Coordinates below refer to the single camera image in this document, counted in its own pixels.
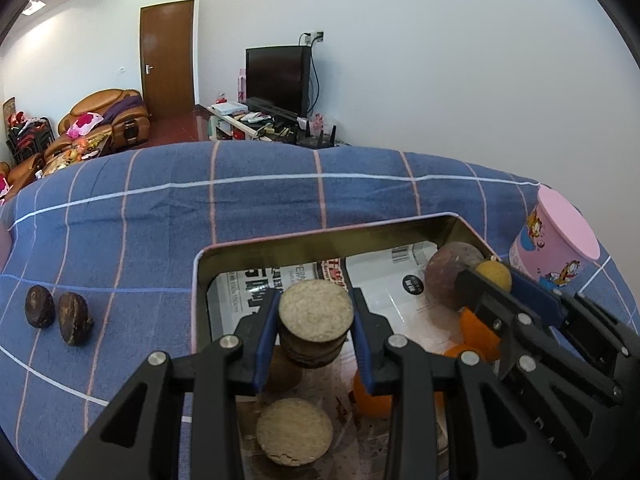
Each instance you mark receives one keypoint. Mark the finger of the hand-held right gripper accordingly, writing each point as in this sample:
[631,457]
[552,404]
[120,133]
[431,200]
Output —
[500,310]
[537,300]

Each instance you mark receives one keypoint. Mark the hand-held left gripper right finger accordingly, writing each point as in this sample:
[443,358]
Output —
[367,350]

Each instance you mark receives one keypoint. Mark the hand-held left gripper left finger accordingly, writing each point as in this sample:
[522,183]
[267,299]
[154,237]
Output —
[264,350]

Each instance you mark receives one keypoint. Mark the small yellow lime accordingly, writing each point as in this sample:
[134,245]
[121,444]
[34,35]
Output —
[495,275]

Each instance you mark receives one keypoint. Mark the large purple passion fruit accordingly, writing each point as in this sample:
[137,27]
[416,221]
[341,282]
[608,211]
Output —
[445,280]

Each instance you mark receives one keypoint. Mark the cut taro piece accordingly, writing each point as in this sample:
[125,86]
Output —
[315,310]
[294,430]

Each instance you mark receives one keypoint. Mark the pink tin box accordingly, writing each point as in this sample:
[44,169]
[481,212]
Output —
[300,250]

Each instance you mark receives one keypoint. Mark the pink cartoon print cup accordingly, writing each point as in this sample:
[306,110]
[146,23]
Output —
[550,240]

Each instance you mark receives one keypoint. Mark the printed paper liner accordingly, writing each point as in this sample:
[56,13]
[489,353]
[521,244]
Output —
[380,280]

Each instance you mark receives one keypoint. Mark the dark brown passion fruit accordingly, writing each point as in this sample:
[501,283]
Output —
[75,319]
[40,306]

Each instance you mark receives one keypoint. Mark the black wifi router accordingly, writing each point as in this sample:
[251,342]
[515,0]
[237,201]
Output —
[315,140]

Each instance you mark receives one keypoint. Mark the white television stand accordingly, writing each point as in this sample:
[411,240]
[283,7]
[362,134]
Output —
[225,127]

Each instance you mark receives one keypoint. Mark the pink patterned box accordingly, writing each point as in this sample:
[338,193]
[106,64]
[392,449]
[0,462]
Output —
[317,122]

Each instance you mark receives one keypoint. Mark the white flat box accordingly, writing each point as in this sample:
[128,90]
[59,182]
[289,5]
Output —
[229,108]

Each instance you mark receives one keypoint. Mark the brown leather sofa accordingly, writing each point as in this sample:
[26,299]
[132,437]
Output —
[125,130]

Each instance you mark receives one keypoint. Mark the pink gift bag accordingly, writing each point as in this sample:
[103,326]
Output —
[242,85]

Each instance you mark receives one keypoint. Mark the cluttered coffee table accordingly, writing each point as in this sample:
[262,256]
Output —
[75,152]

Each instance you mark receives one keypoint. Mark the black flat television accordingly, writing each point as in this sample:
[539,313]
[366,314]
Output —
[275,75]

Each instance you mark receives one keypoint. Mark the purple throw blanket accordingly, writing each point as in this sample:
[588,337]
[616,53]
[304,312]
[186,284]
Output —
[122,108]

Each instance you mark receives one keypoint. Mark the pink flower cushion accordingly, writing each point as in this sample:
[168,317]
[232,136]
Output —
[85,124]

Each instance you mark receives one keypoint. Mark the brown leather armchair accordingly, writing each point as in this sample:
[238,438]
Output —
[22,175]

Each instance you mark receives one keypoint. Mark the brown wooden door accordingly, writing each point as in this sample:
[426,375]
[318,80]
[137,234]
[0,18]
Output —
[167,60]

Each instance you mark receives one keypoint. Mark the stack of black chairs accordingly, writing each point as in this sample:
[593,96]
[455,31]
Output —
[27,137]

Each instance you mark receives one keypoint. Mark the rectangular ceiling light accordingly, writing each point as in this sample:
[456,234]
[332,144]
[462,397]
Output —
[34,6]

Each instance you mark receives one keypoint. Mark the wall power outlet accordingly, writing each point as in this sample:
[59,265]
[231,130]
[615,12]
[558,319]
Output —
[312,37]

